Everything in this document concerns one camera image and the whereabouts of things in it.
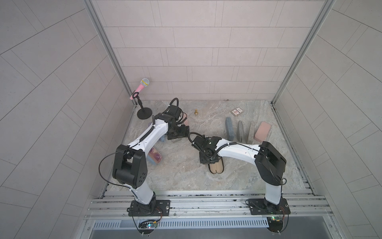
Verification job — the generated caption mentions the black tan case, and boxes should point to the black tan case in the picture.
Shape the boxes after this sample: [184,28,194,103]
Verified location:
[208,157,224,174]

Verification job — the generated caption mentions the blue case pink glasses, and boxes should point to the blue case pink glasses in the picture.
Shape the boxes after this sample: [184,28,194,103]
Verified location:
[147,147,163,165]

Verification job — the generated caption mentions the beige glasses case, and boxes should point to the beige glasses case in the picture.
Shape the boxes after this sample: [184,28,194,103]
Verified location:
[237,120,244,142]

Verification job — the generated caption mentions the teal folding glasses case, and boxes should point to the teal folding glasses case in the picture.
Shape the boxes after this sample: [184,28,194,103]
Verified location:
[247,121,256,144]

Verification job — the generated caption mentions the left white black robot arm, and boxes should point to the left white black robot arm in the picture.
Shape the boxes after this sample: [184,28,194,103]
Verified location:
[101,98,190,207]

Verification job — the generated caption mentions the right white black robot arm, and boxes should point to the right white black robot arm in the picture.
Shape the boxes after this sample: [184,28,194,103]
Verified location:
[188,132,286,206]

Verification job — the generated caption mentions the black microphone stand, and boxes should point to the black microphone stand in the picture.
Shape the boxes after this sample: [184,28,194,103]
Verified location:
[132,92,152,120]

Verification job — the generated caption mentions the pink toy microphone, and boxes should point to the pink toy microphone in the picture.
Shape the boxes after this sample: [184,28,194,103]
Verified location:
[130,78,150,100]

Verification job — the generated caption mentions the small pink card box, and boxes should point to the small pink card box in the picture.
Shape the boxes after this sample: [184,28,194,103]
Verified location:
[231,107,244,117]

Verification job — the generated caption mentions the left circuit board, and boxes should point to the left circuit board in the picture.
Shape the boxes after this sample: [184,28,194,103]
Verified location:
[138,220,159,230]

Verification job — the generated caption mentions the circuit board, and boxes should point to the circuit board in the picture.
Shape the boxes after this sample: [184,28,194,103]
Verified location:
[138,220,159,230]
[267,217,284,233]

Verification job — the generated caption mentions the right circuit board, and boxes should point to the right circuit board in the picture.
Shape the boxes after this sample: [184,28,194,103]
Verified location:
[267,217,284,233]

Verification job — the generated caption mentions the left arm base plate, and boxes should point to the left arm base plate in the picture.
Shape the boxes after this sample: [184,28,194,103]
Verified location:
[127,199,171,217]

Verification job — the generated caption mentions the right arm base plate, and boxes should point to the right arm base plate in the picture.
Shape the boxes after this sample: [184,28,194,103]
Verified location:
[245,197,290,215]

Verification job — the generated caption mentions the aluminium rail frame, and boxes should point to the aluminium rail frame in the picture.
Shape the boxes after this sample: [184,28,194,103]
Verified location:
[75,188,345,239]

